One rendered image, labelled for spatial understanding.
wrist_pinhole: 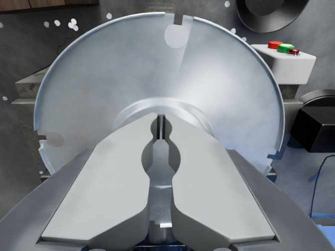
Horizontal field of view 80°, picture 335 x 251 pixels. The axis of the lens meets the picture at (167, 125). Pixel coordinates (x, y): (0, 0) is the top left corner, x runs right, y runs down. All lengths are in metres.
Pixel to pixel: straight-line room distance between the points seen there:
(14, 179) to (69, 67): 1.49
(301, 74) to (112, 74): 0.34
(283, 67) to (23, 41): 1.04
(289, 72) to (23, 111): 0.49
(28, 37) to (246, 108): 1.03
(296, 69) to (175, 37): 0.28
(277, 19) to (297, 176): 1.04
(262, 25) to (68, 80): 0.91
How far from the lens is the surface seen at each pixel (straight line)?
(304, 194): 1.87
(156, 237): 0.39
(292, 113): 0.46
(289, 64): 0.43
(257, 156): 0.29
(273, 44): 0.49
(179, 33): 0.21
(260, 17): 1.06
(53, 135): 0.27
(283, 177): 1.63
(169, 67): 0.21
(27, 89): 0.46
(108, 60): 0.21
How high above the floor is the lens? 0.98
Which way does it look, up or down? 59 degrees down
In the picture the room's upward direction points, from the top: 177 degrees clockwise
